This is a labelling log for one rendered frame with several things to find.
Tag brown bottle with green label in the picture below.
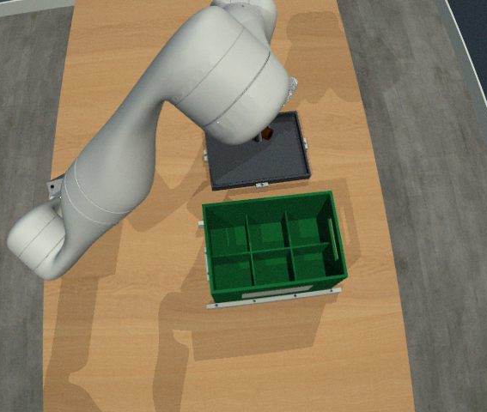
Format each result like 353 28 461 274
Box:
261 127 273 141

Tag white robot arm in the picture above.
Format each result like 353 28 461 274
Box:
7 0 298 281

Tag green divided crate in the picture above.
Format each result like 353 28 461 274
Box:
202 191 348 303

